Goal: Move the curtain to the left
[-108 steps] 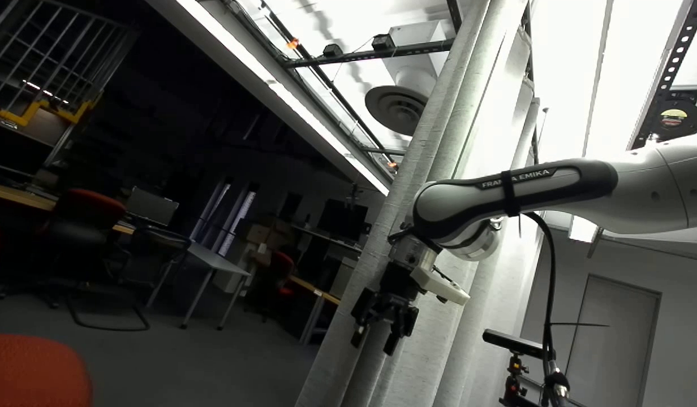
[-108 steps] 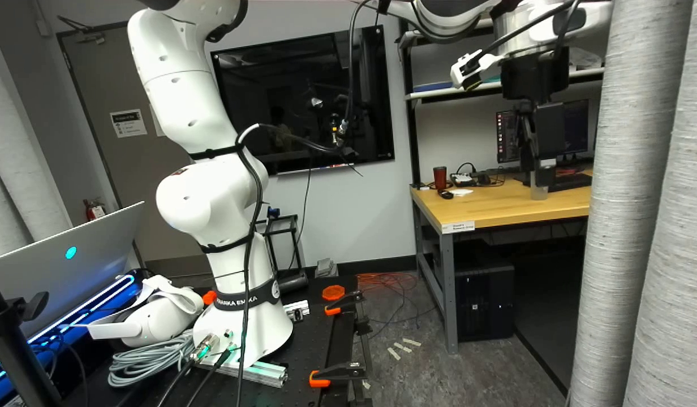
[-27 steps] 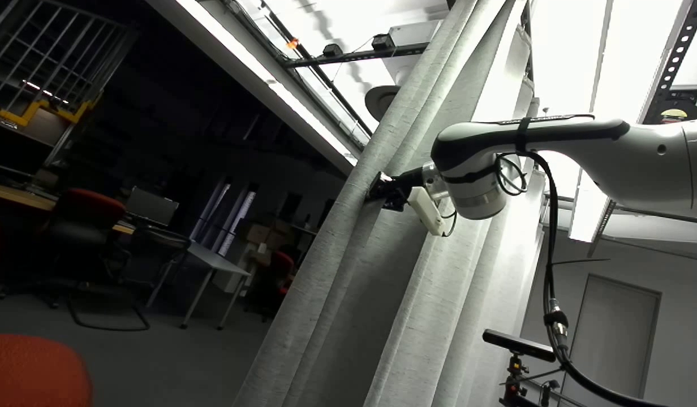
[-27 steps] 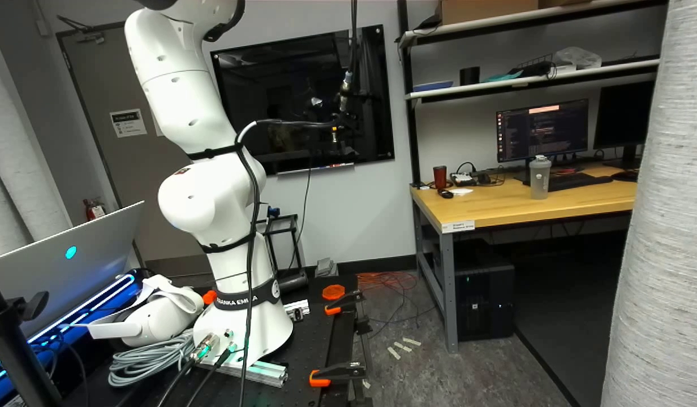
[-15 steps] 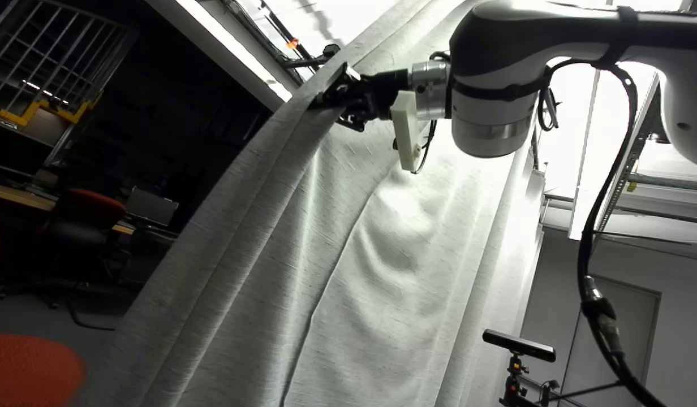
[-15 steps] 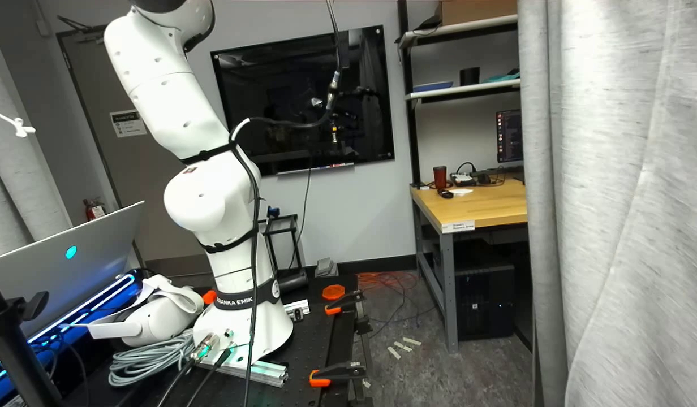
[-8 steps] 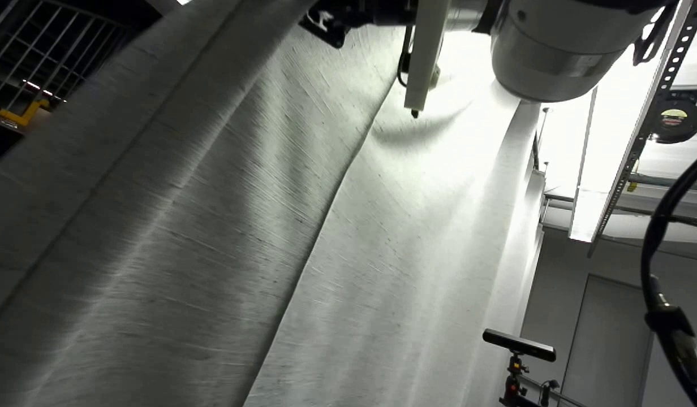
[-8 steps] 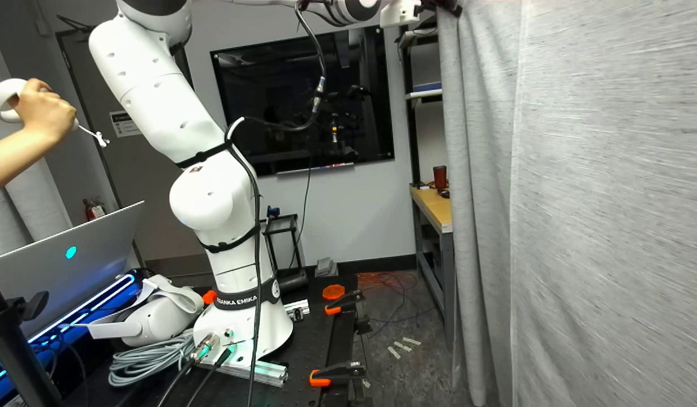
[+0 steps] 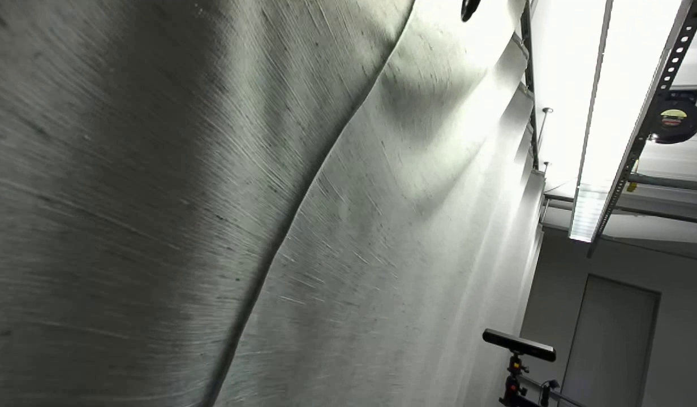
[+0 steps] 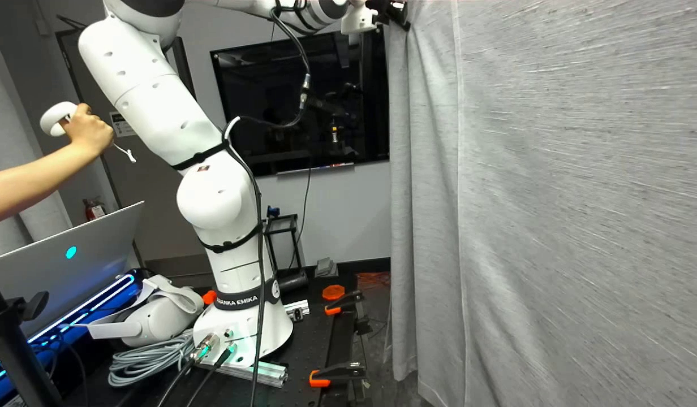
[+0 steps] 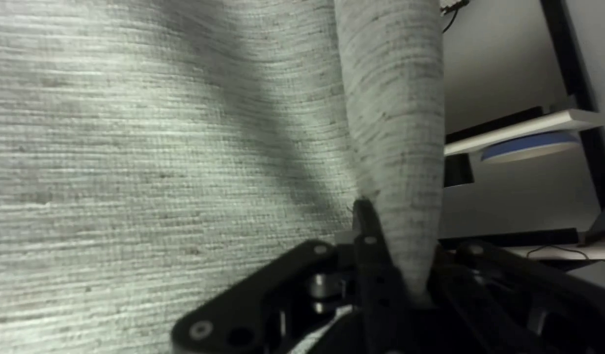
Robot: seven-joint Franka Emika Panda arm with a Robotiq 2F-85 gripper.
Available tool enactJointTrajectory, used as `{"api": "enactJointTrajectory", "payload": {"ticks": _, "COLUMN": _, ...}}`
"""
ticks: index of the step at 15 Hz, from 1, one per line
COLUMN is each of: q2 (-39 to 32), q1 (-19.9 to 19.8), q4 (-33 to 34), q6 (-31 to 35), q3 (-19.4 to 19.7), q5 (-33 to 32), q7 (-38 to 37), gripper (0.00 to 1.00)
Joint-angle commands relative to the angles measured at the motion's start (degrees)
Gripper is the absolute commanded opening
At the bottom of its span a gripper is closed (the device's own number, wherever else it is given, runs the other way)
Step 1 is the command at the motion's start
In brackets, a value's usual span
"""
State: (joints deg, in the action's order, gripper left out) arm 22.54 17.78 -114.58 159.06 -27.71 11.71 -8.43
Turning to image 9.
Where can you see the grey-green fabric curtain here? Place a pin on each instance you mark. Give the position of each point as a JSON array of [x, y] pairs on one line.
[[250, 210]]

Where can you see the long fluorescent light fixture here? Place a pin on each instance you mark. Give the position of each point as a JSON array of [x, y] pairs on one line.
[[611, 114]]

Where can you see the grey door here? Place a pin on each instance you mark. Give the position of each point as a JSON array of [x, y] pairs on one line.
[[617, 340]]

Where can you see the round black ceiling device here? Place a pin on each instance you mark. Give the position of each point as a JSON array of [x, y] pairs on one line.
[[678, 117]]

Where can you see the black camera on stand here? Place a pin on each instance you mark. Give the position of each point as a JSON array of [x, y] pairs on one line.
[[519, 347]]

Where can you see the perforated metal rail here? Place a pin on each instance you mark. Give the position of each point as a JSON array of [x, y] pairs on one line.
[[669, 69]]

